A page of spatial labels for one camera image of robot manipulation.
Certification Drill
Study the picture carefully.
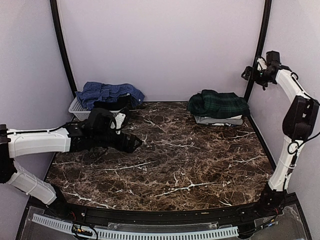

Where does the right black frame post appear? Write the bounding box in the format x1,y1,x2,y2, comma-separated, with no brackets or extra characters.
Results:
243,0,273,101

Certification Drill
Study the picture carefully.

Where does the folded grey polo shirt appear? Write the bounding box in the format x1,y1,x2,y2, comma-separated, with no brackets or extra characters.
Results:
194,116,243,127

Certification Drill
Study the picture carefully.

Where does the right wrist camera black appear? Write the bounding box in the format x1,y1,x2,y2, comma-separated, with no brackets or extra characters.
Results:
266,50,281,67

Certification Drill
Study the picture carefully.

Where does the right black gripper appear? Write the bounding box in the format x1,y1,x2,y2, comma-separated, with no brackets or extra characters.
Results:
241,66,273,88

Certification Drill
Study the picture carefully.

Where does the dark green plaid garment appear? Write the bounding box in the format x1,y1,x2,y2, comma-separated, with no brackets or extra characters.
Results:
187,89,251,119

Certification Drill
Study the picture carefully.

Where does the white perforated laundry basket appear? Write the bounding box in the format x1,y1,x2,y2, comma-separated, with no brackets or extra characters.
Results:
68,97,130,121

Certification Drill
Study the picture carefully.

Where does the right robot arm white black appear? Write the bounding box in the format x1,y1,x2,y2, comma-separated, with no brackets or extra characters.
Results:
241,63,320,217

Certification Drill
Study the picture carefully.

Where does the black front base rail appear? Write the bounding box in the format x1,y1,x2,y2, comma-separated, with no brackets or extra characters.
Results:
27,193,298,227

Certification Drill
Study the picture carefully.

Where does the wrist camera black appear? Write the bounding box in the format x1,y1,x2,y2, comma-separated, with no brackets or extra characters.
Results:
266,50,281,67
85,108,117,133

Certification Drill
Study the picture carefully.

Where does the black garment in basket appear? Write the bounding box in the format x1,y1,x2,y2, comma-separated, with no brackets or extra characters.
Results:
93,96,132,111

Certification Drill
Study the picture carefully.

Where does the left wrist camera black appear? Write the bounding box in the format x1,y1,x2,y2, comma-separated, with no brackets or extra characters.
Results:
85,108,117,133

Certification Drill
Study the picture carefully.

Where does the blue checkered shirt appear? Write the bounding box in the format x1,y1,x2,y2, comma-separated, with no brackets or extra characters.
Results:
75,81,145,110

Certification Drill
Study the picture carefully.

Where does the left black frame post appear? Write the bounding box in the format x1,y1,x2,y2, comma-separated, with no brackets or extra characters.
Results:
49,0,78,98

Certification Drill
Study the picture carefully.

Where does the white and green raglan shirt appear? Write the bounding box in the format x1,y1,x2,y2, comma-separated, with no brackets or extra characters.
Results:
200,115,242,120

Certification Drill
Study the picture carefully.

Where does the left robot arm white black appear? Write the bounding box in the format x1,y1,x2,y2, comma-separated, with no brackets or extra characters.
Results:
0,122,142,218

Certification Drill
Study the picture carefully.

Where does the black frame post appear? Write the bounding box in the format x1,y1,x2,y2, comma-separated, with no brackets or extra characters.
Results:
49,0,78,98
243,0,273,101

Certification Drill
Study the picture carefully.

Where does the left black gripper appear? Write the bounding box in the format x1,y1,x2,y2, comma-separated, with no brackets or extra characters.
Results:
92,130,142,154

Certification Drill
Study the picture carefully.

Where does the white slotted cable duct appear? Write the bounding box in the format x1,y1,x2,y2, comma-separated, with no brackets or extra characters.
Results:
31,214,239,240

